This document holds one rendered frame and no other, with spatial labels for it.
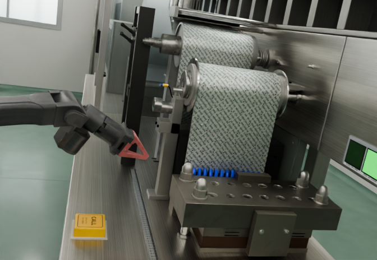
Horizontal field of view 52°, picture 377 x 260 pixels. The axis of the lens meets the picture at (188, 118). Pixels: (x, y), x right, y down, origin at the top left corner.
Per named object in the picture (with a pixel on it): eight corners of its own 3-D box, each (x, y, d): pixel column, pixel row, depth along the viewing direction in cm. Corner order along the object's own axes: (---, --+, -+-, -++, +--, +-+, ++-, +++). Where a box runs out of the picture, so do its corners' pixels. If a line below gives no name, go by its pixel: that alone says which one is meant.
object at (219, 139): (183, 172, 104) (193, 107, 100) (261, 177, 110) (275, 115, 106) (183, 173, 104) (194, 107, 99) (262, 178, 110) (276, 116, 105)
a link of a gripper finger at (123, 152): (140, 171, 99) (110, 151, 96) (137, 161, 106) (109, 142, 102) (156, 151, 99) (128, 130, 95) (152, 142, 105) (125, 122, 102)
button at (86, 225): (74, 222, 94) (75, 213, 93) (104, 222, 95) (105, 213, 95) (73, 237, 87) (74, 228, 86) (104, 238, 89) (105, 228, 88)
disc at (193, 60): (179, 103, 113) (188, 53, 109) (181, 103, 113) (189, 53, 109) (191, 119, 99) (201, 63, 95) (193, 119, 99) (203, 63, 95)
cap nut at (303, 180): (292, 182, 107) (295, 167, 106) (304, 182, 108) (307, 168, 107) (299, 187, 103) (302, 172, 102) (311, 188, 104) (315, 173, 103)
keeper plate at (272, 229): (245, 251, 91) (254, 209, 88) (283, 251, 94) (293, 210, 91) (249, 258, 89) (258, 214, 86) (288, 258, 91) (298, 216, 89)
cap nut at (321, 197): (310, 198, 98) (314, 181, 97) (322, 198, 99) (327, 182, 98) (318, 204, 94) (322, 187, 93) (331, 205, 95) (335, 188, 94)
